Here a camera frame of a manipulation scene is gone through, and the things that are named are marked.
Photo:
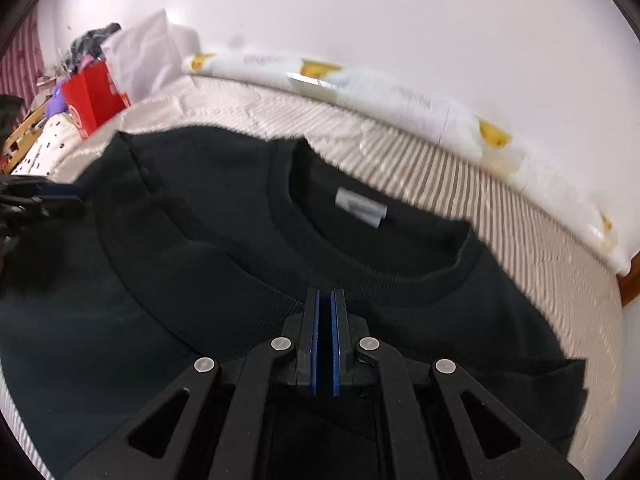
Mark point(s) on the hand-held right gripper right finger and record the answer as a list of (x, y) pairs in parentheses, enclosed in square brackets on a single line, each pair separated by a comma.
[(336, 340)]

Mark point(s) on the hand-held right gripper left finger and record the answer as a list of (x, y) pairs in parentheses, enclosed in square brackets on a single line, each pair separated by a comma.
[(314, 340)]

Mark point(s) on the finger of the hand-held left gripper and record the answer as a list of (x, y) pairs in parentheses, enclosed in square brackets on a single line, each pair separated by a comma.
[(55, 207), (57, 190)]

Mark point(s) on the black sweatshirt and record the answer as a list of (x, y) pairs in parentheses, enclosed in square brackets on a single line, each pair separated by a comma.
[(200, 260)]

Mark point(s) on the dark clothes pile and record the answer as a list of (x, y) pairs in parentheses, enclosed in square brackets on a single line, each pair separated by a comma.
[(85, 45)]

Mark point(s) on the white black-dotted cloth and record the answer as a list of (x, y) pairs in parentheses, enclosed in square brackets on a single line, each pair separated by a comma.
[(45, 145)]

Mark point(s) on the light wooden rack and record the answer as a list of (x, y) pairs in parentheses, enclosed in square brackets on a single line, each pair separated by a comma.
[(25, 125)]

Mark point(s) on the purple cloth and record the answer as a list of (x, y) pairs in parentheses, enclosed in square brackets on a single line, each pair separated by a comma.
[(56, 105)]

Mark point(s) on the dark cloth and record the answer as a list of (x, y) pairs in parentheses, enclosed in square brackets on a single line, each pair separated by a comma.
[(9, 110)]

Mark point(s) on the red box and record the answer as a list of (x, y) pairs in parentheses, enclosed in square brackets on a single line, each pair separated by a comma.
[(95, 95)]

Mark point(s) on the red striped curtain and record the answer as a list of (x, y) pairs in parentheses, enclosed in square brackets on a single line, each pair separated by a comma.
[(20, 65)]

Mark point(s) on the brown wooden bed frame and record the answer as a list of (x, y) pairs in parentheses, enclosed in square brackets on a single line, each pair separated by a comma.
[(631, 282)]

